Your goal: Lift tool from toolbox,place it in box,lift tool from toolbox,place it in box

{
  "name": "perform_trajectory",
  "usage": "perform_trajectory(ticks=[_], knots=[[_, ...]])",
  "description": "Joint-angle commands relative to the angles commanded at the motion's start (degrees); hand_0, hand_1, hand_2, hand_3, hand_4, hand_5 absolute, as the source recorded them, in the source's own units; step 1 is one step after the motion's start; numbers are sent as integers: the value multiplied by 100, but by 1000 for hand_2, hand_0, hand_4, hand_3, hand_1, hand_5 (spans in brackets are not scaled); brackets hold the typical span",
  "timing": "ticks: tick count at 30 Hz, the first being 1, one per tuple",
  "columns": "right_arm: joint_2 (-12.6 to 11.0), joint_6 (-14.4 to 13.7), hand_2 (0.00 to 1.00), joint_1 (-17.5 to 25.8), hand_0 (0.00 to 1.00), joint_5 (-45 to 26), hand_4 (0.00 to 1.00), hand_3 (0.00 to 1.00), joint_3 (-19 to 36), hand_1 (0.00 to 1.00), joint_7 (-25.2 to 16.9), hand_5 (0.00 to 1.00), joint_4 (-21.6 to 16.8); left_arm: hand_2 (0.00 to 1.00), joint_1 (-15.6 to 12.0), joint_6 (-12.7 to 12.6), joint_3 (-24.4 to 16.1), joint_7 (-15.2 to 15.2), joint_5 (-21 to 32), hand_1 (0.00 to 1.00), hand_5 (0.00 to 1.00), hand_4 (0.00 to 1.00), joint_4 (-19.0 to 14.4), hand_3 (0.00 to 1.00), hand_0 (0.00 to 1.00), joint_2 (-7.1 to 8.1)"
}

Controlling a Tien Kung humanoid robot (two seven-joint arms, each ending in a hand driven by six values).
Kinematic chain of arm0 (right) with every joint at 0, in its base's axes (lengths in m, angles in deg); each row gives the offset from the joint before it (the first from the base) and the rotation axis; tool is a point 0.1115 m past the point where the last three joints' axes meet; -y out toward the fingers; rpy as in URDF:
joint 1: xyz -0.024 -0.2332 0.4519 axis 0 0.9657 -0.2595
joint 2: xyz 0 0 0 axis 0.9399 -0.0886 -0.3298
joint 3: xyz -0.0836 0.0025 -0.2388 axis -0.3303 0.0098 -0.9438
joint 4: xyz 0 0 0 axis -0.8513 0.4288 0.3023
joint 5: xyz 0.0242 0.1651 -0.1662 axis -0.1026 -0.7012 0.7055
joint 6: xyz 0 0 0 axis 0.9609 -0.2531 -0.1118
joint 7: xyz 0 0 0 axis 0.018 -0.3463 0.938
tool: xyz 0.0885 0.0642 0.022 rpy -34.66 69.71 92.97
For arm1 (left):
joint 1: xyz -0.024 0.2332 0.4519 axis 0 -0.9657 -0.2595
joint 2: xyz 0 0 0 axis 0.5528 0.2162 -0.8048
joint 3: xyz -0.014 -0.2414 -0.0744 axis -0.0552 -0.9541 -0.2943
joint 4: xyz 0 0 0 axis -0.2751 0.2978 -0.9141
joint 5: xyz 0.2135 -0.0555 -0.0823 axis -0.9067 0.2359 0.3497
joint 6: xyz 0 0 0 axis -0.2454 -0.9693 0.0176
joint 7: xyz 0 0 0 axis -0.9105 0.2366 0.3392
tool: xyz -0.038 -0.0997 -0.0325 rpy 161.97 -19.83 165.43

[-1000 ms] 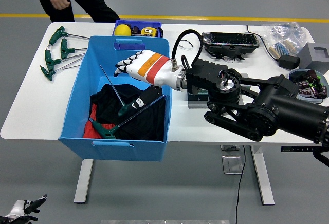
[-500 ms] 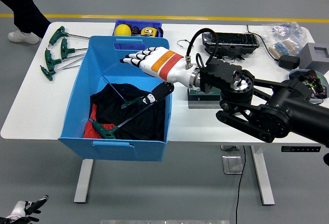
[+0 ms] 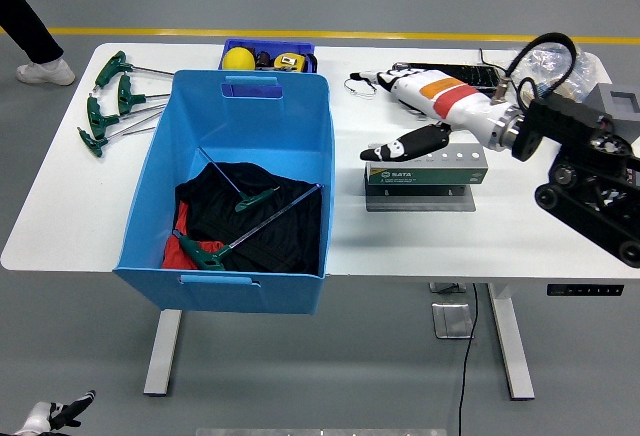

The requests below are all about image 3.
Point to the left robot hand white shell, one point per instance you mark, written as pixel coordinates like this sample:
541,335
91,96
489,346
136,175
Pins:
62,415

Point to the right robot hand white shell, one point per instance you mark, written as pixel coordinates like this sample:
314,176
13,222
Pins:
450,101

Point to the green grey metal wrench holder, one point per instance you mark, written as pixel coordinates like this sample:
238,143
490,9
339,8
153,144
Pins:
425,176

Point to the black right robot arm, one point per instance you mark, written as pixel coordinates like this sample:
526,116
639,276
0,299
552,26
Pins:
565,116

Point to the large light blue plastic box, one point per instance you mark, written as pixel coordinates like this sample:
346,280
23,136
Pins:
240,126

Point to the black electronics case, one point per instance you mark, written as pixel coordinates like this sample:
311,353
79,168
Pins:
480,76

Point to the white table leg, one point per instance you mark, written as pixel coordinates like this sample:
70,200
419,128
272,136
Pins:
162,351
510,341

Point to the clear plastic bag of parts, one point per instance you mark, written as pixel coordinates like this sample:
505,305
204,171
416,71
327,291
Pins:
582,63

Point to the yellow tape measure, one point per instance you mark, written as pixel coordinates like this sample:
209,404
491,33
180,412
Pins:
289,61

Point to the small dark blue bin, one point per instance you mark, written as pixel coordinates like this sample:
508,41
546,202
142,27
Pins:
270,45

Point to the dark brown small item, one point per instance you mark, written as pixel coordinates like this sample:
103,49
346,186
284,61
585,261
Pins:
263,59

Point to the red cloth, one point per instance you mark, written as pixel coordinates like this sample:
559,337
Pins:
172,256

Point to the yellow ball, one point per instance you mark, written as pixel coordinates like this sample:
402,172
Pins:
238,58

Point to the black cloth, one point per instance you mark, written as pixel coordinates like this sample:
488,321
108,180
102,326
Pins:
280,236

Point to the square metal floor plate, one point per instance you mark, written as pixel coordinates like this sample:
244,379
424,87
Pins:
452,321

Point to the black table control panel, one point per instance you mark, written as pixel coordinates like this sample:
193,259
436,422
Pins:
585,289

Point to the person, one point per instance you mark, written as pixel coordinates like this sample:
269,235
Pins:
30,31

